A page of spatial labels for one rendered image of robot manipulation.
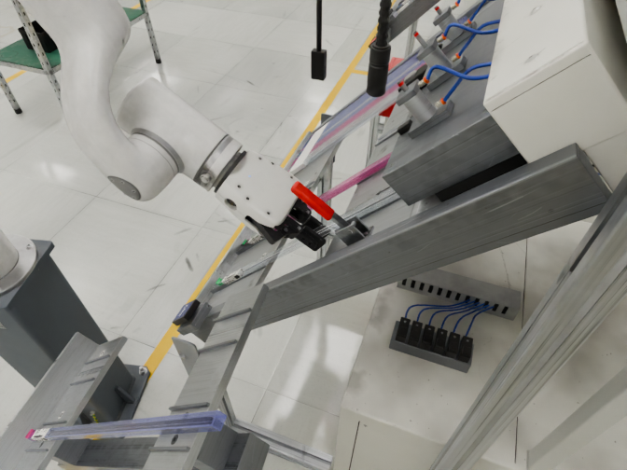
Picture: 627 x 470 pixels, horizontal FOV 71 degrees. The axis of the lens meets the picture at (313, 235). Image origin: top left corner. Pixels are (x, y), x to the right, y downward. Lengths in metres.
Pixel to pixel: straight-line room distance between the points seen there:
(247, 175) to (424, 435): 0.56
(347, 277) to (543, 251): 0.77
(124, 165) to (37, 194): 2.00
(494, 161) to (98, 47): 0.44
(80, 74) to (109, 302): 1.43
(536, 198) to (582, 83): 0.10
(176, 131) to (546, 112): 0.43
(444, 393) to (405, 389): 0.07
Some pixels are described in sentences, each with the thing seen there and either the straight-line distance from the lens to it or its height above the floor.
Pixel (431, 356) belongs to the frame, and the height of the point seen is 0.64.
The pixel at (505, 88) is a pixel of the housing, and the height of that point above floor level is 1.27.
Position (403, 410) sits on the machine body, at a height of 0.62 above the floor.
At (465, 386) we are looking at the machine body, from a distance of 0.95.
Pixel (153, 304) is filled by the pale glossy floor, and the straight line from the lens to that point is 1.86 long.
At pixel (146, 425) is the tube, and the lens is 0.51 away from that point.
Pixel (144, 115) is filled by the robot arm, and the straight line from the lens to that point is 0.63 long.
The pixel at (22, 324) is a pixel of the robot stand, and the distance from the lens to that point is 1.17.
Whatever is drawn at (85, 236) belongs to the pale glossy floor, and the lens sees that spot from 2.23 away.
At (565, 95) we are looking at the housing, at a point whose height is 1.28.
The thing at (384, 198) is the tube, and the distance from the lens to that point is 0.56.
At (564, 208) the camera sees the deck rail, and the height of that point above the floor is 1.19.
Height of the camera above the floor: 1.45
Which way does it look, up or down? 47 degrees down
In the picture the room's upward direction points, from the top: straight up
